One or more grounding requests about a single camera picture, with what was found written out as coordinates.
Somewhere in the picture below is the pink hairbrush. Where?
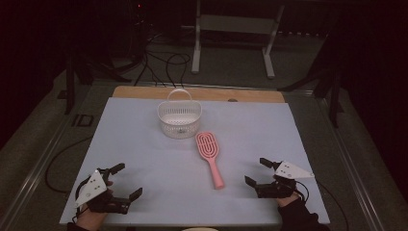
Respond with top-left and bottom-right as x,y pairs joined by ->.
194,131 -> 226,191

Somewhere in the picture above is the black floor bracket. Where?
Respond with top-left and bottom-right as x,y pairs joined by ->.
71,114 -> 95,128

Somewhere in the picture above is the black looped floor cable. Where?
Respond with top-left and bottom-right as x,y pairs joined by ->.
165,52 -> 192,89

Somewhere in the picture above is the metal floor rail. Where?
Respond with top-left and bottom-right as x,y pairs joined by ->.
316,94 -> 378,231
0,112 -> 81,231

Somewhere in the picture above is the left hand-held gripper cable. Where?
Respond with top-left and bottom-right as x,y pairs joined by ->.
44,136 -> 94,194

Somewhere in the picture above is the person's right hand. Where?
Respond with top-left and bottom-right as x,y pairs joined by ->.
275,194 -> 304,208

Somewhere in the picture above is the hand-held gripper cable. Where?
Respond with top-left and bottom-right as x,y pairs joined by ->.
317,182 -> 350,231
44,136 -> 94,194

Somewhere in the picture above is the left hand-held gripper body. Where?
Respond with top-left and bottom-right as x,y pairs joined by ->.
74,167 -> 131,215

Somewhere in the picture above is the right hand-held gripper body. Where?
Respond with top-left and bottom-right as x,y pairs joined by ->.
255,160 -> 316,200

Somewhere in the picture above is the person's left hand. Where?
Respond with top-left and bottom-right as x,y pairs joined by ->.
76,205 -> 109,231

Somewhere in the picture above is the black metal stand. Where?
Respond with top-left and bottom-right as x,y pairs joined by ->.
57,51 -> 133,116
278,18 -> 345,129

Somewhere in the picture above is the right hand-held gripper cable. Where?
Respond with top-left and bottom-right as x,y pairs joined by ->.
317,182 -> 350,231

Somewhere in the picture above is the white plastic basket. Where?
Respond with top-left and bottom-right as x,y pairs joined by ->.
156,88 -> 203,140

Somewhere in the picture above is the desk with white metal legs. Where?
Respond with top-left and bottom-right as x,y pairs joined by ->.
191,0 -> 287,80

